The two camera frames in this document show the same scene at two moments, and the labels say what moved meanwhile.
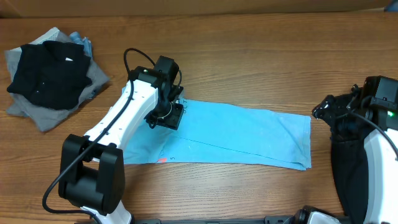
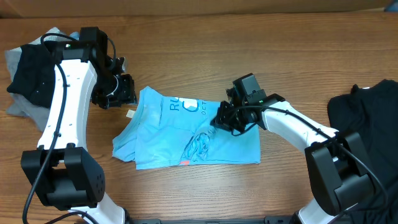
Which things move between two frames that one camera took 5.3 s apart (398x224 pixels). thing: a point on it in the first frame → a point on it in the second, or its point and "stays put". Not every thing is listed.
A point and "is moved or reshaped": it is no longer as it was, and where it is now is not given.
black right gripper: x=327 y=111 → x=221 y=120
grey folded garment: x=46 y=117 stays put
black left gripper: x=172 y=121 → x=127 y=95
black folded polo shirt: x=53 y=74 stays put
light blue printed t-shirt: x=211 y=132 is moved or reshaped
